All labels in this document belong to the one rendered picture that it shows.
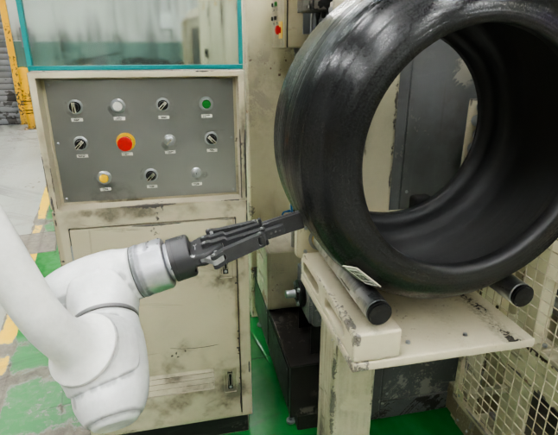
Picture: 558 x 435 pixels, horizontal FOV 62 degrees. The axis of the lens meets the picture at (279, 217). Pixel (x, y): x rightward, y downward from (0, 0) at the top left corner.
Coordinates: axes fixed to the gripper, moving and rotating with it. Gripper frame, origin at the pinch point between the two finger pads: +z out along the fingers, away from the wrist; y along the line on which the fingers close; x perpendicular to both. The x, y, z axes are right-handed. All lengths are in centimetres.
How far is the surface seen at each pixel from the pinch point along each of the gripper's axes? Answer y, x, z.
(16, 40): 854, -110, -252
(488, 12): -11.9, -26.1, 34.2
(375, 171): 26.0, 5.4, 27.9
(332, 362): 27, 56, 7
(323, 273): 12.6, 19.4, 7.3
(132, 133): 63, -14, -27
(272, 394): 76, 103, -13
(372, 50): -11.1, -25.5, 17.0
